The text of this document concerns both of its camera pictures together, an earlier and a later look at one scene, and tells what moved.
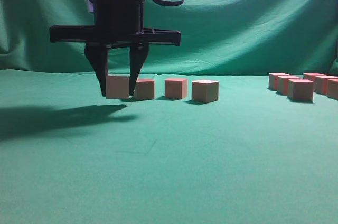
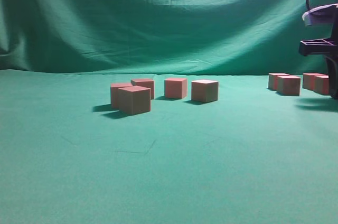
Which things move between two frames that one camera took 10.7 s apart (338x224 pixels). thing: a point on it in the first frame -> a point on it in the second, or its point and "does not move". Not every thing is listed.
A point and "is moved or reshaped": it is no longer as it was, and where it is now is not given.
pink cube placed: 117,87 is moved or reshaped
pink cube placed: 300,90 -> 134,100
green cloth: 69,155 does not move
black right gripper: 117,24 -> 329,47
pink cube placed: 204,91 does not move
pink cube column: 273,80 does not move
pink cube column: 311,76 does not move
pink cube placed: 176,88 does not move
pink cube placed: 144,89 does not move
